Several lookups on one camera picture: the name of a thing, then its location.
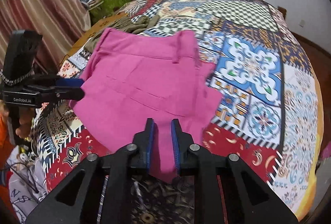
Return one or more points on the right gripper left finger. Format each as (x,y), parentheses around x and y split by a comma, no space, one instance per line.
(141,161)

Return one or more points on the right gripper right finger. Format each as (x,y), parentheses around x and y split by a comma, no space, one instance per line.
(181,142)

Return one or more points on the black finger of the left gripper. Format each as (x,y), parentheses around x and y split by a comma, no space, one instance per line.
(53,88)

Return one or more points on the pink pants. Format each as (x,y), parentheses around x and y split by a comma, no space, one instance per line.
(130,78)

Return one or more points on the person's left hand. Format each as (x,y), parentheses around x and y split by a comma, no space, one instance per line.
(26,116)

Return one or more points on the striped pink curtain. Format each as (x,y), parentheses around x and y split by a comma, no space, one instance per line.
(60,22)

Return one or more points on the patchwork patterned bedspread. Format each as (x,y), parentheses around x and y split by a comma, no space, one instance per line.
(265,105)

